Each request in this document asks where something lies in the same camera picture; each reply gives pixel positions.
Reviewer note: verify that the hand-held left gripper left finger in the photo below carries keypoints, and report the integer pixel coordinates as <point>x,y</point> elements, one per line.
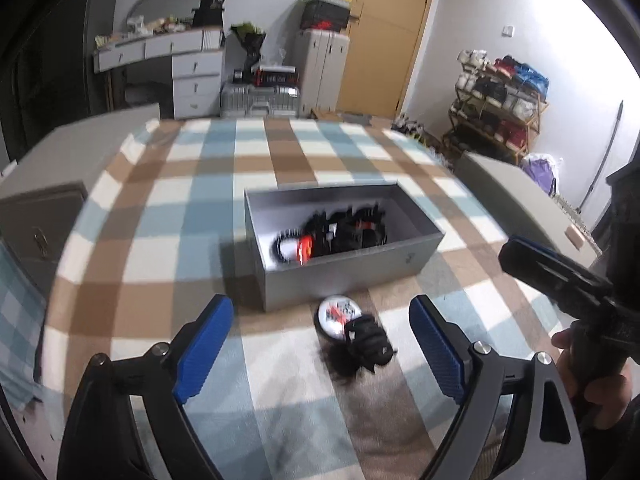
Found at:
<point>205,350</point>

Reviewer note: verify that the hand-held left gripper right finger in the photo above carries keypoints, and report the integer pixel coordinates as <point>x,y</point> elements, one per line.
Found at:
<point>435,350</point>

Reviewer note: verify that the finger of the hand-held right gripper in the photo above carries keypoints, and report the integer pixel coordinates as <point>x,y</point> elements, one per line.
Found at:
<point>550,272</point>

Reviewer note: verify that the black toy with white disc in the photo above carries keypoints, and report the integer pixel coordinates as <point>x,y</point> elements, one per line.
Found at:
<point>369,342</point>

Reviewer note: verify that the white round compact case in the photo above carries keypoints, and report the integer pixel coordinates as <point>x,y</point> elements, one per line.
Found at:
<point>332,315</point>

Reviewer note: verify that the silver grey cardboard box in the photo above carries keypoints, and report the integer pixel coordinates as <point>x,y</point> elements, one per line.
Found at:
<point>350,280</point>

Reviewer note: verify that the red bangle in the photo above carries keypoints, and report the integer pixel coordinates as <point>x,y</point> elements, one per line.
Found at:
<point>305,251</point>

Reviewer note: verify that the black red toy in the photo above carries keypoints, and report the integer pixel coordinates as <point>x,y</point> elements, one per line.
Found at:
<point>350,232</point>

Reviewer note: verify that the person's right hand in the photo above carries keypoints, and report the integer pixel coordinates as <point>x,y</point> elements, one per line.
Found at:
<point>607,395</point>

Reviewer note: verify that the grey bench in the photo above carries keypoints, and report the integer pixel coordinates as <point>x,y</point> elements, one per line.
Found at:
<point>525,195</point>
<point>50,170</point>

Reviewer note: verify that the purple bag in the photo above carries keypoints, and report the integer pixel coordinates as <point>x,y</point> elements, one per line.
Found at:
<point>541,172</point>

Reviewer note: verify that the brown blue checked blanket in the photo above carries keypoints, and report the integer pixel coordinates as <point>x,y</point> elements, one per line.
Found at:
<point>175,210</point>

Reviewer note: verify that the wooden shoe rack with shoes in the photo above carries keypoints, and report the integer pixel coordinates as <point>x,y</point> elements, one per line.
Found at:
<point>495,105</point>

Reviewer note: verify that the blue checked cloth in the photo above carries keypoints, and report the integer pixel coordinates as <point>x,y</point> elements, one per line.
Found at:
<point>17,320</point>

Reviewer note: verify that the shoes on floor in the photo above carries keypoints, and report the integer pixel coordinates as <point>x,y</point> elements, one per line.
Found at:
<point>412,127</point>

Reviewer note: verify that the silver suitcase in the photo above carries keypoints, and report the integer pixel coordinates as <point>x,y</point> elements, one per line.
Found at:
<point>260,102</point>

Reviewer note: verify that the black box with red trim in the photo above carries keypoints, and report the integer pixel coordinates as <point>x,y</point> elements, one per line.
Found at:
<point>276,76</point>

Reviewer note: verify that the white desk with drawers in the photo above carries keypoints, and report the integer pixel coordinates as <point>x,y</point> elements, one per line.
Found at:
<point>170,67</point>

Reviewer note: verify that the wooden door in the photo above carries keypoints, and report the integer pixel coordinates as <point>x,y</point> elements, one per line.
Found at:
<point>387,35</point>

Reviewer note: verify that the white suitcase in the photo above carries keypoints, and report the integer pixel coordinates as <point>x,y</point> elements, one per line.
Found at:
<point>320,72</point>

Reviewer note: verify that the green bouquet in black wrap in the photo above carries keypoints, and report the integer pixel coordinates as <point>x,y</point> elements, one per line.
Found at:
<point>248,42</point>

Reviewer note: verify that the dark wardrobe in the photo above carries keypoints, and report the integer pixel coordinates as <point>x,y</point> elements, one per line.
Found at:
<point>45,60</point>

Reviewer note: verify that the black shoe box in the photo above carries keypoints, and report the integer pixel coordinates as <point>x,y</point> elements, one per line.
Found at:
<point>325,17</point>

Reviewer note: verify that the black bag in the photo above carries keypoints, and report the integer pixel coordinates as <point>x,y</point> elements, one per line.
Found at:
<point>210,6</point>

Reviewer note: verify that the grey arched mirror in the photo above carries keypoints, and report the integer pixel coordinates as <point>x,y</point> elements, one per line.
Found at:
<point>160,5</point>

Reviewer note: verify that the white light switch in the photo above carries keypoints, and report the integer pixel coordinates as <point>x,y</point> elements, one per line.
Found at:
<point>508,31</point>

